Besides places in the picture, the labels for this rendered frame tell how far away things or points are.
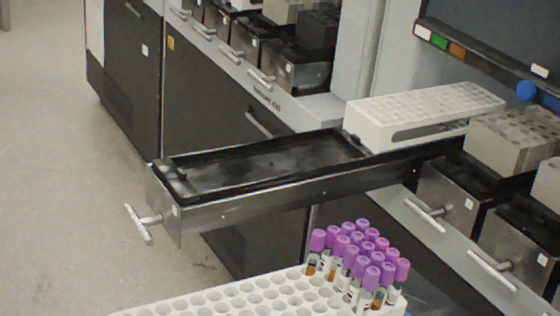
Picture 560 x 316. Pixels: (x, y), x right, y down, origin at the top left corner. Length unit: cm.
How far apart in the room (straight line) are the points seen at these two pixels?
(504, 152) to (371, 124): 22
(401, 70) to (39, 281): 126
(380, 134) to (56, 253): 133
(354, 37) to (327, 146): 33
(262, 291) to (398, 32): 72
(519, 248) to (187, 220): 48
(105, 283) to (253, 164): 108
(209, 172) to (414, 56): 46
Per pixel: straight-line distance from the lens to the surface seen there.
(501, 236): 110
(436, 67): 135
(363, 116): 117
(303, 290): 77
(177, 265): 217
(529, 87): 108
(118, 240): 227
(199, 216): 100
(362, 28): 142
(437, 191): 118
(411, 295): 87
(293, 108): 150
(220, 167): 109
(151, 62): 227
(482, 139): 119
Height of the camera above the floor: 136
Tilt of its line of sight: 30 degrees down
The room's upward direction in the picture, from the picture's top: 6 degrees clockwise
